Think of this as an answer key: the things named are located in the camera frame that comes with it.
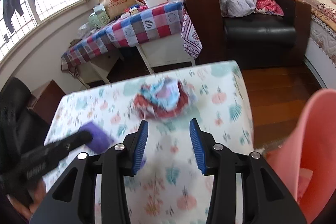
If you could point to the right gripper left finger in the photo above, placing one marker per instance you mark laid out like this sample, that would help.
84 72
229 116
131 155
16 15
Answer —
72 197

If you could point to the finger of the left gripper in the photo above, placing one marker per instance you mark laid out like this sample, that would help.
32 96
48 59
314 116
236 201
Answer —
74 141

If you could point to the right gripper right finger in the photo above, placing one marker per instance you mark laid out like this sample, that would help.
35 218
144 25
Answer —
266 199

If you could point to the purple wrapper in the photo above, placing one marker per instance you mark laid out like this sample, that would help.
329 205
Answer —
101 141

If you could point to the blue red wrapper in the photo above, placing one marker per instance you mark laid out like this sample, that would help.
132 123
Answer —
166 99

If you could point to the pink plastic trash bin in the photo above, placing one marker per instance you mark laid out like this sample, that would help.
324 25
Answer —
305 162

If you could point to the low brown wooden cabinet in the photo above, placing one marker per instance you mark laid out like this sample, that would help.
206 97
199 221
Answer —
45 100

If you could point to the floral animal print tablecloth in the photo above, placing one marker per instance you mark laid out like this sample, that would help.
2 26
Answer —
168 188

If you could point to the green carton box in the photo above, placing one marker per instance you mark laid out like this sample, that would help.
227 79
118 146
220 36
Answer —
99 18

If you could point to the plaid checkered tablecloth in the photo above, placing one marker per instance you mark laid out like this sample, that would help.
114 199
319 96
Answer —
149 25

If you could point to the red pink patterned cloth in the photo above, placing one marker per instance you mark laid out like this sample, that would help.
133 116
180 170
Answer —
192 43

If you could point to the dark hanging jacket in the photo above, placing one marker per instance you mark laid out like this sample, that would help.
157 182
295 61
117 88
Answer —
9 7

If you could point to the bed with quilted mattress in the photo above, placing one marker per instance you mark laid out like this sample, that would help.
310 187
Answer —
320 52

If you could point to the black leather armchair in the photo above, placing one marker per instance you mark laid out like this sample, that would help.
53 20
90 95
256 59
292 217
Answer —
265 41

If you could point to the white tissue box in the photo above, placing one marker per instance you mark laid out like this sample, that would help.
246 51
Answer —
154 3

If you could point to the dark wooden side cabinet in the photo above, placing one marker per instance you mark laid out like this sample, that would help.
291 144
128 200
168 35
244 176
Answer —
206 17

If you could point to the floral beige blanket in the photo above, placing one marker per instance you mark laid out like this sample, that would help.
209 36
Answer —
324 10

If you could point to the pink red garment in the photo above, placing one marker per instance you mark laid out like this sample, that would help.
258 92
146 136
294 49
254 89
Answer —
268 7

